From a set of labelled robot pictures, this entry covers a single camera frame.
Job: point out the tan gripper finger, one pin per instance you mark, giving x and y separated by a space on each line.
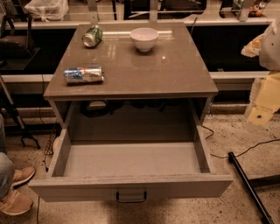
264 99

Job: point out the blue silver redbull can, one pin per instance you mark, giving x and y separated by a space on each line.
80 75

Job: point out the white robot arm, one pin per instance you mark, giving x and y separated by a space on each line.
267 47

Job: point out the open grey top drawer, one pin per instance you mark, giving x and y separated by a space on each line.
159 151

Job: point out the grey drawer cabinet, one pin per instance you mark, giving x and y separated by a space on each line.
172 71

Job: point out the green soda can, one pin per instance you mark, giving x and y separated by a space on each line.
93 36

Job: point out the black metal stand leg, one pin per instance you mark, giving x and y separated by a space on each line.
265 217

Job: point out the white ceramic bowl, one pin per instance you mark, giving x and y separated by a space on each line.
143 39

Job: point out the white plastic bag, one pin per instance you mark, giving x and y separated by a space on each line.
47 10

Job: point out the tan sneaker far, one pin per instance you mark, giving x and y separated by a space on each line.
22 176

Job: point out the tan sneaker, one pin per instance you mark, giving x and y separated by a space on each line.
15 203
22 176

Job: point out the black chair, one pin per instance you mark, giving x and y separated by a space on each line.
16 51

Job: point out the black tripod stand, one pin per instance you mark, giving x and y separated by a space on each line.
10 107

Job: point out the tan sneaker near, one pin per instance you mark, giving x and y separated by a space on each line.
15 203

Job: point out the blue jeans leg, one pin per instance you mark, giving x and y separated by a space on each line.
6 166

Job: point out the black drawer handle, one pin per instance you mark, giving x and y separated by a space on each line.
127 199

